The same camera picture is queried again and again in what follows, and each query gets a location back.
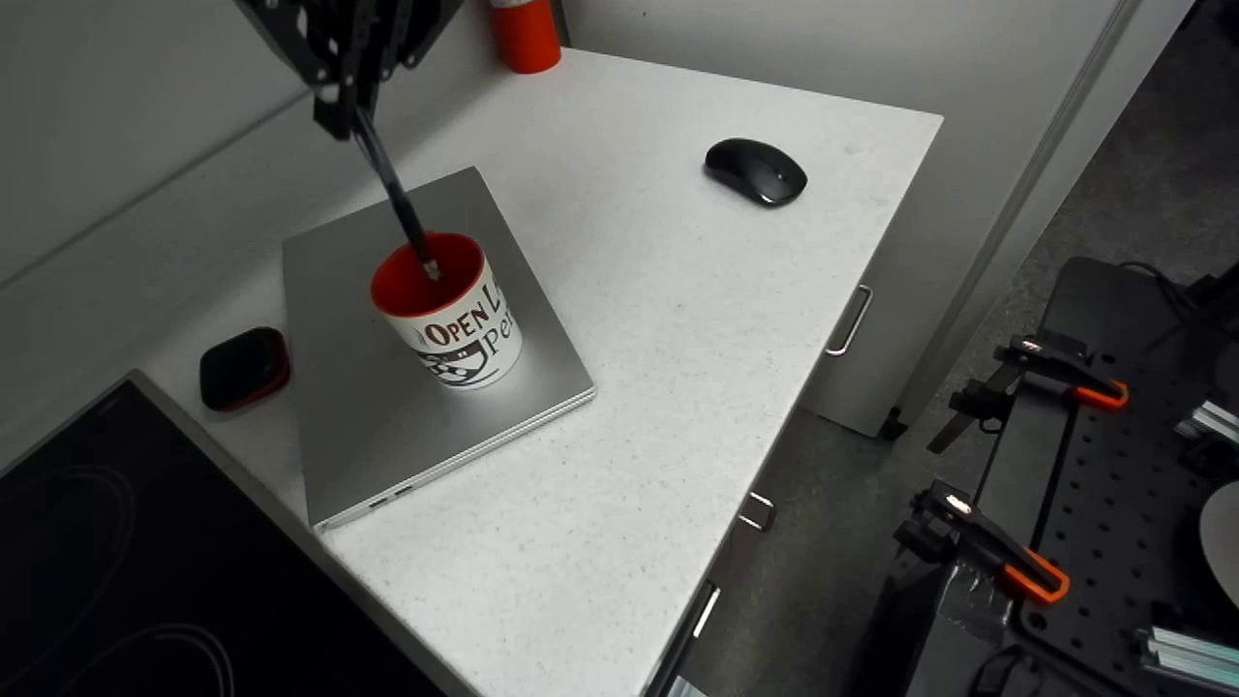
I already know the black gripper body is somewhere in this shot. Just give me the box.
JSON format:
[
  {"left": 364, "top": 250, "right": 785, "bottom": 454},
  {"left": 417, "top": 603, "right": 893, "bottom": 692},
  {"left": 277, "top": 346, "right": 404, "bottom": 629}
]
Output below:
[{"left": 231, "top": 0, "right": 459, "bottom": 92}]

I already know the dark thin utensil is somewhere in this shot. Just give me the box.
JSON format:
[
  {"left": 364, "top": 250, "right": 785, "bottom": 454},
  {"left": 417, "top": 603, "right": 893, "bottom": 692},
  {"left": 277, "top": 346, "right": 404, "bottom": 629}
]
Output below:
[{"left": 347, "top": 110, "right": 444, "bottom": 285}]

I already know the orange cup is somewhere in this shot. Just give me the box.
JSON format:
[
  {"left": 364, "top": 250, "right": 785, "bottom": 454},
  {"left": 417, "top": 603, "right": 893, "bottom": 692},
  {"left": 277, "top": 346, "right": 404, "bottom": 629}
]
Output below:
[{"left": 485, "top": 0, "right": 568, "bottom": 76}]

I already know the white mug with red inside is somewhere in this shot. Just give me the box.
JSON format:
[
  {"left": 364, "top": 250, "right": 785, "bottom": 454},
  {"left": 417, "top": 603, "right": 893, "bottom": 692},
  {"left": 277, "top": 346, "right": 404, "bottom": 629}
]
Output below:
[{"left": 368, "top": 227, "right": 528, "bottom": 396}]

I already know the small black case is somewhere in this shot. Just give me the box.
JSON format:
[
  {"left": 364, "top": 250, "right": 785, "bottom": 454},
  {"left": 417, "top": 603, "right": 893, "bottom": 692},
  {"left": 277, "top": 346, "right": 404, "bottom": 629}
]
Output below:
[{"left": 196, "top": 320, "right": 294, "bottom": 414}]

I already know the silver laptop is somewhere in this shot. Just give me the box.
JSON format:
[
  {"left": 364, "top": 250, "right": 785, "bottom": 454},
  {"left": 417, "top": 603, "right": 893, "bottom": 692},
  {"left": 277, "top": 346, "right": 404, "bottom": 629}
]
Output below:
[{"left": 277, "top": 163, "right": 601, "bottom": 536}]

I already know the black computer mouse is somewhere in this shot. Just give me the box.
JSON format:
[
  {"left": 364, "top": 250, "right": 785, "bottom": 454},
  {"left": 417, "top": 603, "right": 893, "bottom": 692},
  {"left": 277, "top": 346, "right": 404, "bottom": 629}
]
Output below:
[{"left": 699, "top": 130, "right": 812, "bottom": 213}]

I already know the black induction cooktop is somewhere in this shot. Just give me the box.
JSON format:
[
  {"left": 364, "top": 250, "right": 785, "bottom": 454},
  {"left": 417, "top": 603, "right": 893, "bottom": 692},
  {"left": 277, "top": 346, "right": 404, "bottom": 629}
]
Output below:
[{"left": 0, "top": 369, "right": 485, "bottom": 697}]

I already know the black perforated workbench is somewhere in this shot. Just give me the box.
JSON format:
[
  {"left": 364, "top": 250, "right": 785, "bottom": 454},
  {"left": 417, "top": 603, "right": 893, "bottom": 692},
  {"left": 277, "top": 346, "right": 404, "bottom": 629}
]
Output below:
[{"left": 887, "top": 250, "right": 1239, "bottom": 697}]

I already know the small silver metal part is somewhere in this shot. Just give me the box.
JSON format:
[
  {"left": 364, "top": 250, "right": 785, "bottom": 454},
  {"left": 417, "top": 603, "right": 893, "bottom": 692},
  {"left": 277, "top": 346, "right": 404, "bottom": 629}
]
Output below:
[{"left": 1173, "top": 396, "right": 1239, "bottom": 448}]

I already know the white round plate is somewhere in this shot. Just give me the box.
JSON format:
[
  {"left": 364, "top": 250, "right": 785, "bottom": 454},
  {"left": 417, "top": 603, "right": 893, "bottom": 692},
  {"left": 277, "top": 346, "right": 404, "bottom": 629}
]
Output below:
[{"left": 1198, "top": 478, "right": 1239, "bottom": 613}]

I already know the pale green flat part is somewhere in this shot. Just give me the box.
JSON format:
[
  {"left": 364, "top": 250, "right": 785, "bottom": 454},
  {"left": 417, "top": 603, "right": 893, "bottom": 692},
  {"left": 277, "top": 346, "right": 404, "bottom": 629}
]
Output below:
[{"left": 1137, "top": 625, "right": 1239, "bottom": 697}]

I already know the silver drawer handle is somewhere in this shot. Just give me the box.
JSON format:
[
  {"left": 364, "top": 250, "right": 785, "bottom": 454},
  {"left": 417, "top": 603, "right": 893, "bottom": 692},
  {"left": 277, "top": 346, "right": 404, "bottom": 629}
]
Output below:
[
  {"left": 639, "top": 585, "right": 727, "bottom": 697},
  {"left": 821, "top": 278, "right": 879, "bottom": 363},
  {"left": 732, "top": 485, "right": 782, "bottom": 536}
]

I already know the black clamp with orange handle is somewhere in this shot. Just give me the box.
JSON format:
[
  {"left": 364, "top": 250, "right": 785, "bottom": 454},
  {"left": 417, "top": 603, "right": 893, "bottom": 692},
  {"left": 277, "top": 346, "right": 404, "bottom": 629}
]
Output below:
[
  {"left": 890, "top": 478, "right": 1078, "bottom": 613},
  {"left": 927, "top": 334, "right": 1133, "bottom": 457}
]

